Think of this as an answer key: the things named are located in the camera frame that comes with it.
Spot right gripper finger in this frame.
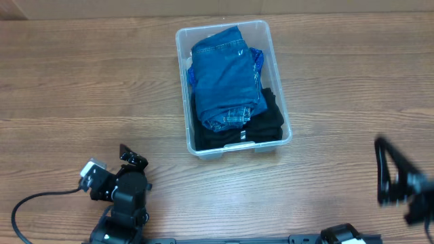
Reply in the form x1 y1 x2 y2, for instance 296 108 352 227
374 137 390 205
382 139 420 180

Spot blue denim jeans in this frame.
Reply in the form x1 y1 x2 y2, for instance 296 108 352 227
191 26 267 132

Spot black garment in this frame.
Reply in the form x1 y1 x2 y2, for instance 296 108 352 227
191 87 284 150

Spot blue sparkly garment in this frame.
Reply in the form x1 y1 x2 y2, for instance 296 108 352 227
187 47 264 88

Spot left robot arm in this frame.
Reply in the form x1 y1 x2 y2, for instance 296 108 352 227
82 144 152 243

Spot clear plastic storage bin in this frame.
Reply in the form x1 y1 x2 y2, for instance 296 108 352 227
176 20 292 160

